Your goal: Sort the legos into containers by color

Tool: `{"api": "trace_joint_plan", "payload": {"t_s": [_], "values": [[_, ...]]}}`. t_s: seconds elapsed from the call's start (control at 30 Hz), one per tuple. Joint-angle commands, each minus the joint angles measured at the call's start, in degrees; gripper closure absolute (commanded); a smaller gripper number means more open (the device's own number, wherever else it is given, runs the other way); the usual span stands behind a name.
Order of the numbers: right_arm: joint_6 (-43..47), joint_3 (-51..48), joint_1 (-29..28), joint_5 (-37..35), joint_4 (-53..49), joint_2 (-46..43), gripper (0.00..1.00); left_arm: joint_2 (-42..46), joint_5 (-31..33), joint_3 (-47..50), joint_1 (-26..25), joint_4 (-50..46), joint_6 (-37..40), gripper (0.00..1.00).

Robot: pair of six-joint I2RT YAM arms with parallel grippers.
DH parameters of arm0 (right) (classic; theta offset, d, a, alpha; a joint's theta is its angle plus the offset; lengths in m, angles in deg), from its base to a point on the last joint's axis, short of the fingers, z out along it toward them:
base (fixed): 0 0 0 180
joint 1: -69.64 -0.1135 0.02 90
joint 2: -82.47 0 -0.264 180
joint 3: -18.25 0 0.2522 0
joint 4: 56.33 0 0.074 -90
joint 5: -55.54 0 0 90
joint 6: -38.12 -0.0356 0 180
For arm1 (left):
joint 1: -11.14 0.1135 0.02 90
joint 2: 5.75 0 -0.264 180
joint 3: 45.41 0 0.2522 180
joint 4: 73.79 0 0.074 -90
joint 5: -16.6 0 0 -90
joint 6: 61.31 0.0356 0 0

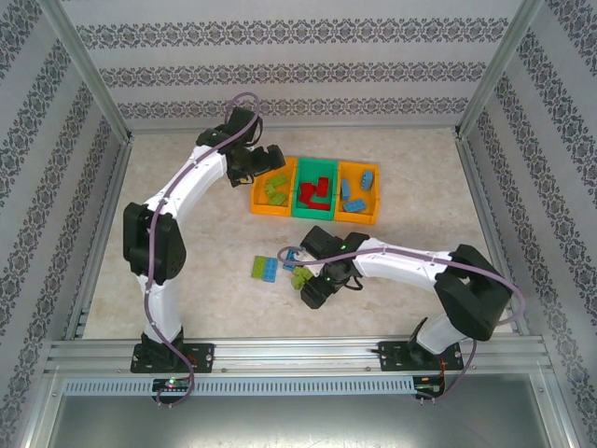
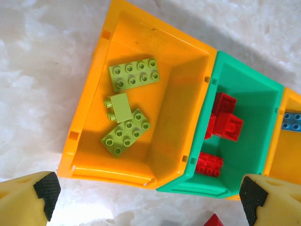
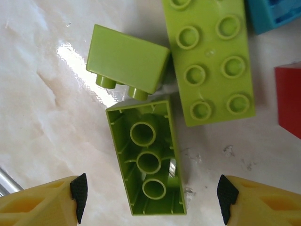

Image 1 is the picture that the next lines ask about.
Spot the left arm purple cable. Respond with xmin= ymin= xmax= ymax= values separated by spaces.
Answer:
xmin=142 ymin=91 xmax=262 ymax=410

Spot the wide aluminium base beam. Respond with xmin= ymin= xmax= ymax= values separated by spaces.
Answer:
xmin=44 ymin=338 xmax=554 ymax=377

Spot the slotted grey cable duct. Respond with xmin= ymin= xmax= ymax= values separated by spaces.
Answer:
xmin=62 ymin=375 xmax=417 ymax=398

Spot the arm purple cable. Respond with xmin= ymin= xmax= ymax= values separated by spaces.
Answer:
xmin=142 ymin=91 xmax=262 ymax=410
xmin=277 ymin=245 xmax=526 ymax=403

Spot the aluminium frame post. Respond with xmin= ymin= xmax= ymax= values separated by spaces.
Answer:
xmin=452 ymin=0 xmax=546 ymax=141
xmin=35 ymin=0 xmax=135 ymax=141

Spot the circuit board with green light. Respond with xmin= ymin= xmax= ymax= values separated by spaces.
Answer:
xmin=152 ymin=377 xmax=194 ymax=392

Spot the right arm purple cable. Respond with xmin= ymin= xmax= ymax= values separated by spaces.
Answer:
xmin=277 ymin=245 xmax=526 ymax=403

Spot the green plastic bin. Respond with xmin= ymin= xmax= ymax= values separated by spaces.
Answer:
xmin=291 ymin=157 xmax=341 ymax=222

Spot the grey metal sheet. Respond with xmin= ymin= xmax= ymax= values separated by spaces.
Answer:
xmin=27 ymin=394 xmax=573 ymax=448

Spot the orange plastic bin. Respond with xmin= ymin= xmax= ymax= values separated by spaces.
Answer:
xmin=333 ymin=161 xmax=383 ymax=227
xmin=249 ymin=156 xmax=299 ymax=217

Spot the aluminium side rail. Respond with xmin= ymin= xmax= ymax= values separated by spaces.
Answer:
xmin=452 ymin=130 xmax=532 ymax=336
xmin=62 ymin=133 xmax=137 ymax=341

